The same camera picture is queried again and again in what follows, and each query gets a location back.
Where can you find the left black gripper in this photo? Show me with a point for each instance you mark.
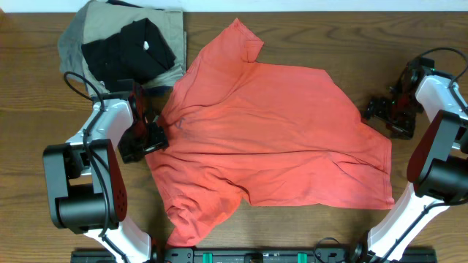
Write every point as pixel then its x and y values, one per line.
pixel 147 140

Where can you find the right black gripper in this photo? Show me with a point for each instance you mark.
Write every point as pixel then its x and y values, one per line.
pixel 382 112

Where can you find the red t-shirt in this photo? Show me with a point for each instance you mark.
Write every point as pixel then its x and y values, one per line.
pixel 271 135

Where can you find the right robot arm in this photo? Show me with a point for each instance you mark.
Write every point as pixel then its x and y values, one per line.
pixel 436 179

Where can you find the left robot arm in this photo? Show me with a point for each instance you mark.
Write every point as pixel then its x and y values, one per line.
pixel 86 191

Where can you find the navy folded garment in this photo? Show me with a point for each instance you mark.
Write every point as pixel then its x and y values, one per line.
pixel 158 91

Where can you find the black folded garment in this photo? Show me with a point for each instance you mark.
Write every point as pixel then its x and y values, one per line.
pixel 137 52

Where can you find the grey folded garment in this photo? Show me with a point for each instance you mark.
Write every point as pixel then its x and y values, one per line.
pixel 69 44

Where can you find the beige folded garment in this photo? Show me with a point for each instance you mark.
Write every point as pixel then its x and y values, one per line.
pixel 104 20

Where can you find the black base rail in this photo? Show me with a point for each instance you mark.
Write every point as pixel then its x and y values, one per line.
pixel 189 255

